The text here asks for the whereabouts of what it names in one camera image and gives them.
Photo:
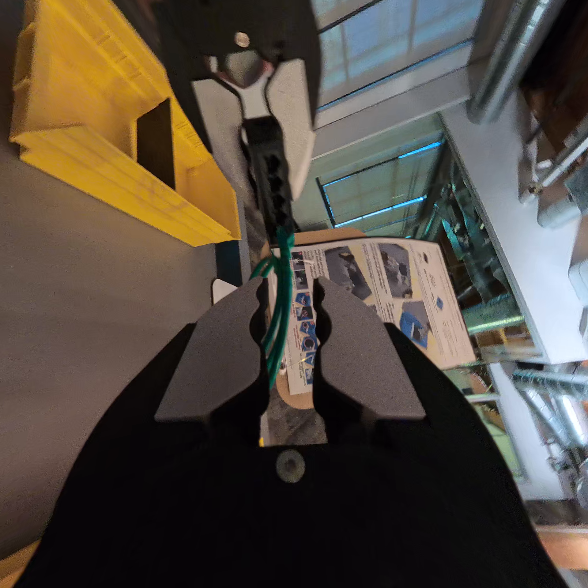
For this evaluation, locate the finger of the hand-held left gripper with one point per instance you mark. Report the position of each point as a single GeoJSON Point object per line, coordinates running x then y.
{"type": "Point", "coordinates": [216, 115]}
{"type": "Point", "coordinates": [294, 115]}

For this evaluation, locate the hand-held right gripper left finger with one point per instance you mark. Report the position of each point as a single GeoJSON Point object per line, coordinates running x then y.
{"type": "Point", "coordinates": [216, 363]}

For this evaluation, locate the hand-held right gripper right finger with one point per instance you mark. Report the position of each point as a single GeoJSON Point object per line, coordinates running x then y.
{"type": "Point", "coordinates": [367, 363]}

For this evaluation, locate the black ethernet switch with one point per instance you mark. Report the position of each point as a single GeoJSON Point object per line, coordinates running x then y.
{"type": "Point", "coordinates": [271, 174]}

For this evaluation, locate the yellow plastic bin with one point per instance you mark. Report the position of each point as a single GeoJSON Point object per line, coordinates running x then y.
{"type": "Point", "coordinates": [13, 569]}
{"type": "Point", "coordinates": [69, 92]}

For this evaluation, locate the black bin divider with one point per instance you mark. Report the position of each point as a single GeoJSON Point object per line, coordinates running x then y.
{"type": "Point", "coordinates": [156, 142]}

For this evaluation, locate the black flat pad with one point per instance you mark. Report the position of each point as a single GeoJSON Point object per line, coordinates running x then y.
{"type": "Point", "coordinates": [228, 262]}

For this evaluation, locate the printed instruction poster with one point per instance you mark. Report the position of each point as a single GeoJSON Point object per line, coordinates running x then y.
{"type": "Point", "coordinates": [367, 257]}

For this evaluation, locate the silver spiral ventilation duct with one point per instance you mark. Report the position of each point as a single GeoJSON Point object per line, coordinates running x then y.
{"type": "Point", "coordinates": [505, 59]}

